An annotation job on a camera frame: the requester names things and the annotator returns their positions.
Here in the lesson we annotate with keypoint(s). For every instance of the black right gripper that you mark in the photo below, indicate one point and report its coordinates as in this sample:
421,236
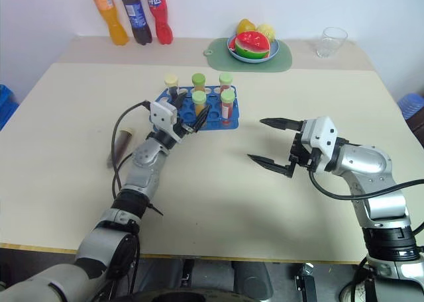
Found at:
299,153

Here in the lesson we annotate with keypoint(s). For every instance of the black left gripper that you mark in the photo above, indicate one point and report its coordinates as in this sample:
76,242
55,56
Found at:
181,130

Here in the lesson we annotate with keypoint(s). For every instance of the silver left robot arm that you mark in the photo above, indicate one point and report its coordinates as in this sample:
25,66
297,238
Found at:
145,169

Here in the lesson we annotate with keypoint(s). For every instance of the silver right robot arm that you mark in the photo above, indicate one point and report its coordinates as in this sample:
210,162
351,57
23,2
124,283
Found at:
367,163

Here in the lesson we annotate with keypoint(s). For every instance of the green-capped orange test tube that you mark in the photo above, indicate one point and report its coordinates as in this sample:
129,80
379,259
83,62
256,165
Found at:
198,98
198,79

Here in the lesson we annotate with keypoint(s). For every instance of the blue test tube rack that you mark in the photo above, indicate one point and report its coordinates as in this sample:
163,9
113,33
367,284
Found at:
213,124

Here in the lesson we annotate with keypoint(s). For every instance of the yellow-capped dark test tube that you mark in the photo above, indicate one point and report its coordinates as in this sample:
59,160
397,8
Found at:
171,80

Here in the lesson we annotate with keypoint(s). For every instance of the green-capped red test tube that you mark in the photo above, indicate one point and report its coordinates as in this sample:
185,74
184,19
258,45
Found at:
227,98
225,79

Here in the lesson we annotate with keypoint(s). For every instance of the cream-capped brown test tube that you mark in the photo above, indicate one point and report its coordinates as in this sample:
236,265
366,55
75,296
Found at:
121,144

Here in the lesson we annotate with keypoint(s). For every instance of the green cutting mat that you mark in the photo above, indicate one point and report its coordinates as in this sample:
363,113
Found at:
282,61

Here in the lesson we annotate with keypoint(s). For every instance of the toy watermelon half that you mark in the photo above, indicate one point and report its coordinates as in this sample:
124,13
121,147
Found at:
251,44

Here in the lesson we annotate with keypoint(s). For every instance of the light blue plate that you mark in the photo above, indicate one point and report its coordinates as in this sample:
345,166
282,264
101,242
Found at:
274,49

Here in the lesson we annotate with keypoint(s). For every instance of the red soda bottle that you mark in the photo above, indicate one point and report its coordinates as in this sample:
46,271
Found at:
160,17

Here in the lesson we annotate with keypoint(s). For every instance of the orange-yellow toy fruit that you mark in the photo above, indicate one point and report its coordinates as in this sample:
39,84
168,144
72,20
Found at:
245,26

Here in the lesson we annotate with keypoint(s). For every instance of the dark cola bottle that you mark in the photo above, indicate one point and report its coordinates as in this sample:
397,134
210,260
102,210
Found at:
137,17

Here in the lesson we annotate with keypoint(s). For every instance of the clear glass cup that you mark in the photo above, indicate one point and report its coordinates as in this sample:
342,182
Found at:
328,50

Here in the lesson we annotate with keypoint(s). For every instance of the yellow toy lemon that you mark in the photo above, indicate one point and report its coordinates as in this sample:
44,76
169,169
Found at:
267,31

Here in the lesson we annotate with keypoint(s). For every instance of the orange soda bottle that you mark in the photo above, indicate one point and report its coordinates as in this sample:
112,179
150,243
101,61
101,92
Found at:
112,20

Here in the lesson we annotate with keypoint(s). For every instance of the dark grey rounded pad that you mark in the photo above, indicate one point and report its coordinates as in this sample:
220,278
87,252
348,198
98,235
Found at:
253,279

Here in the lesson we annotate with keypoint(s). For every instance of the blue plastic stool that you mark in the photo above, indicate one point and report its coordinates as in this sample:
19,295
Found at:
412,105

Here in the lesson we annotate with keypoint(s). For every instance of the blue plastic crate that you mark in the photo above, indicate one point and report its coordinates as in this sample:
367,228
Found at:
6,103

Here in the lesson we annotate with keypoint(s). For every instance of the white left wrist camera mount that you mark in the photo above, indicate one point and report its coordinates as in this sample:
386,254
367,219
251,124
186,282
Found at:
161,114

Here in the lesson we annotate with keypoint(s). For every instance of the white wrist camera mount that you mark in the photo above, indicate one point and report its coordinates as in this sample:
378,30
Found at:
161,114
319,131

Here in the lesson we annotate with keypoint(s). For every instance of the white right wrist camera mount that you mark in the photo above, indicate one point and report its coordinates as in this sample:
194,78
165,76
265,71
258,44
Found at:
319,131

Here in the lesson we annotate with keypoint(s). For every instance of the black metal bracket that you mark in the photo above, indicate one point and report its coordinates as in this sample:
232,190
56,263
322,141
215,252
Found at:
306,282

